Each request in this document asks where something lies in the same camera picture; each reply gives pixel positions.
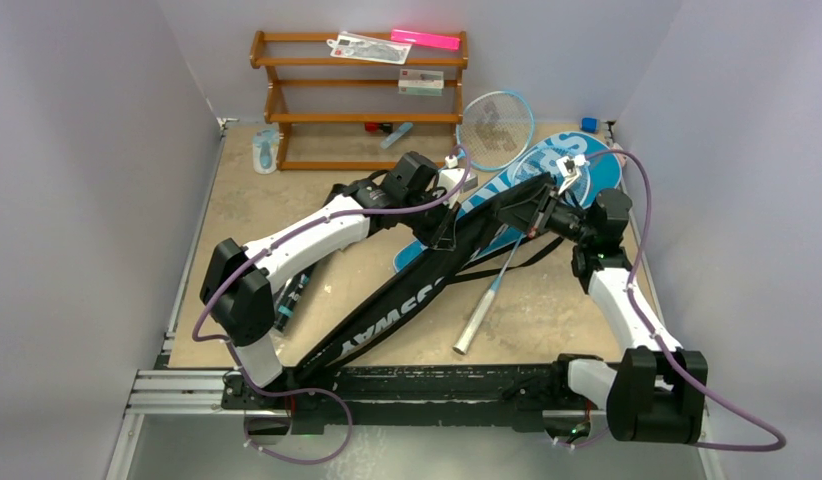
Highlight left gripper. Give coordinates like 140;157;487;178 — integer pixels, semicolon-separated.
400;189;460;251

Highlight black Crossway racket bag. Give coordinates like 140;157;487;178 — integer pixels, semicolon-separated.
286;173;557;387

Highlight blue racket bag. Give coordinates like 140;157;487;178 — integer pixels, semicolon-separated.
392;131;623;274

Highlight black shuttlecock tube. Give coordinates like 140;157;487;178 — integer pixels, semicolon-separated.
273;264;316;334

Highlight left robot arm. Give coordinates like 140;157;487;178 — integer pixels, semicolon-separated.
192;150;471;409

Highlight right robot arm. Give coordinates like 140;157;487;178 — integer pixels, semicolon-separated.
494;177;708;445

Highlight light blue badminton racket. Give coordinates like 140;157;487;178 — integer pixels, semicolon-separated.
456;90;536;172

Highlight small blue cube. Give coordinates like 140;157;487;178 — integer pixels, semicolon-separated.
580;117;599;134

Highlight light blue strip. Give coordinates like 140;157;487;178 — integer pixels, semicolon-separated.
380;122;414;149

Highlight red black small object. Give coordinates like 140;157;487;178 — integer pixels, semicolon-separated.
364;122;394;134

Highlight white green box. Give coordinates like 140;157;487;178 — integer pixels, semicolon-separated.
397;68;445;96

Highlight light blue packaged item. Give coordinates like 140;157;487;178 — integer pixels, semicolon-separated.
252;127;280;175

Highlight wooden shelf rack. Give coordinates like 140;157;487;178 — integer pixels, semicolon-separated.
249;30;470;171

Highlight pink bar on shelf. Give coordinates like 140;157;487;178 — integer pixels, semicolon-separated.
390;29;461;51

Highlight white blister package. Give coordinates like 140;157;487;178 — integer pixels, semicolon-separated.
325;31;412;65

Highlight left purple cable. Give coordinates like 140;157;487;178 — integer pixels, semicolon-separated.
190;145;473;465

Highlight purple cable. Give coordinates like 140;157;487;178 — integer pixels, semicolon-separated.
553;148;788;453
190;145;473;465

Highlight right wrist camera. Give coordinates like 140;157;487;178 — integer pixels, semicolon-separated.
556;154;587;197

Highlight white racket handle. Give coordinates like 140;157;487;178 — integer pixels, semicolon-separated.
452;234;525;355

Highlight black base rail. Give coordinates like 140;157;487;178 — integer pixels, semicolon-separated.
126;357;708;439

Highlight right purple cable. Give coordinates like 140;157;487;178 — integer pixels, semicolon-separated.
553;148;788;453

